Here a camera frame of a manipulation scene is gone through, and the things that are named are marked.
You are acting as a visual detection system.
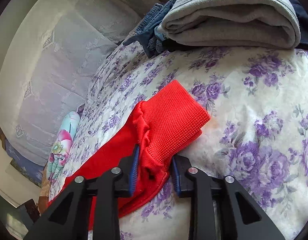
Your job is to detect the red pants with blue stripes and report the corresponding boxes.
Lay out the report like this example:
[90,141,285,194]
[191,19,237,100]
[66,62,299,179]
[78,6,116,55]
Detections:
[46,79,211,219]

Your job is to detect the blue patterned cloth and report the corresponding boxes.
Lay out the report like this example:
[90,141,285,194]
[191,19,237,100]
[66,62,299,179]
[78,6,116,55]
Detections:
[4,140,48,188]

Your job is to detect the black garment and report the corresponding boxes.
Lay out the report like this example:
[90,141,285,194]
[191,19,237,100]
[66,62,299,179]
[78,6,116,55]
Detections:
[287,0,308,50]

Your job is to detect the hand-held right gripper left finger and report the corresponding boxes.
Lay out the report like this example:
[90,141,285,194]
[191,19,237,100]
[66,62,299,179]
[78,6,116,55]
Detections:
[24,144,140,240]

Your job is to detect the folded grey garment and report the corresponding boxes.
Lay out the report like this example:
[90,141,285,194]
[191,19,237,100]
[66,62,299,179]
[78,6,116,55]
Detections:
[161,0,302,49]

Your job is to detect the folded teal floral blanket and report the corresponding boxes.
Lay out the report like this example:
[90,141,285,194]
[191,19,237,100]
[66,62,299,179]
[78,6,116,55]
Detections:
[47,111,80,180]

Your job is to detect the brown pillow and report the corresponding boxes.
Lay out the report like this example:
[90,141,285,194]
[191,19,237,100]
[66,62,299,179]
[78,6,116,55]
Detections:
[38,172,52,210]

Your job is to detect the purple floral bed sheet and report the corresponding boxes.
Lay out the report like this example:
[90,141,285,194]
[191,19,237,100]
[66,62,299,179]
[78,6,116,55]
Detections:
[47,40,308,240]

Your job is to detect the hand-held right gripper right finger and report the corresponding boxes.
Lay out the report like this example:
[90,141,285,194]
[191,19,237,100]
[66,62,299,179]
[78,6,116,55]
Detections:
[171,154,286,240]

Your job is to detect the blue jeans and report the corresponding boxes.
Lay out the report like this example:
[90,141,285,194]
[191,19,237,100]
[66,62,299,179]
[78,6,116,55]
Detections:
[135,0,179,58]

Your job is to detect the dark navy garment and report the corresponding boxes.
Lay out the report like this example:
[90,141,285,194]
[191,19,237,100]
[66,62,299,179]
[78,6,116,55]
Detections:
[122,34,144,47]

